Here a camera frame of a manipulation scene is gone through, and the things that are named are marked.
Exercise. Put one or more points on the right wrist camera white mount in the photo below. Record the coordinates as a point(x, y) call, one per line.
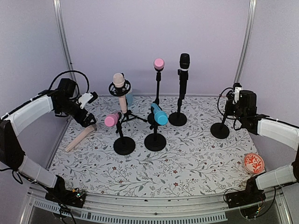
point(237, 93)

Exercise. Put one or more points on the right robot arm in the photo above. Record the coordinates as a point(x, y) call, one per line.
point(265, 126)

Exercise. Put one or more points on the black microphone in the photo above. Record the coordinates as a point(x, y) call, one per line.
point(184, 63)

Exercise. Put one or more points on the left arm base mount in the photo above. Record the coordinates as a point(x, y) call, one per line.
point(75, 197)

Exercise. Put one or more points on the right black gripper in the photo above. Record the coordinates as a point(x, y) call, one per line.
point(228, 111)

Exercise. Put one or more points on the black tripod shockmount stand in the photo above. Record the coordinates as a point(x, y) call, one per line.
point(129, 115)

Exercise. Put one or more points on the light blue cup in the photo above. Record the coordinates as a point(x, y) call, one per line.
point(129, 98)

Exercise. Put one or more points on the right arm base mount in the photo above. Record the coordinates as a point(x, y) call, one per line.
point(250, 195)

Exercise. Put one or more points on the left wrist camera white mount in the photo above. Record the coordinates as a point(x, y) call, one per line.
point(87, 98)

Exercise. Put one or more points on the pink microphone back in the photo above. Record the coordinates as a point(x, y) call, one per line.
point(159, 64)

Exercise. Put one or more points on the blue microphone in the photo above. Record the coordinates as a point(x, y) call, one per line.
point(159, 115)

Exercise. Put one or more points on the left aluminium frame post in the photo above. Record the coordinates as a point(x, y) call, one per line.
point(62, 33)

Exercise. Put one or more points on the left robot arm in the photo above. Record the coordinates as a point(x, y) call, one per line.
point(13, 124)

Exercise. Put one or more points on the floral table mat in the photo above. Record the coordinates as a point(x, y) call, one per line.
point(193, 162)

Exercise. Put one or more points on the right aluminium frame post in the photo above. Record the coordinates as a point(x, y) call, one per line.
point(246, 40)

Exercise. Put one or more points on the red white patterned bowl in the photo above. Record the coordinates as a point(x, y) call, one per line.
point(254, 163)

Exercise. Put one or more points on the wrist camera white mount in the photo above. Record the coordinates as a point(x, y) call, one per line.
point(87, 98)
point(237, 93)

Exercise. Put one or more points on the beige microphone in shockmount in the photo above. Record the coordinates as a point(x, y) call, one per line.
point(119, 82)

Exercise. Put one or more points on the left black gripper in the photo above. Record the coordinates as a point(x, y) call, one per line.
point(85, 122)

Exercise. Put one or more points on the beige pink microphone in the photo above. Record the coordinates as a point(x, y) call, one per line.
point(80, 137)

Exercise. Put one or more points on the front aluminium rail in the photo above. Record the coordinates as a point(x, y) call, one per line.
point(205, 209)

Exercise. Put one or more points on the aluminium frame post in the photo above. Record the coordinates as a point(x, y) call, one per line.
point(62, 33)
point(246, 40)

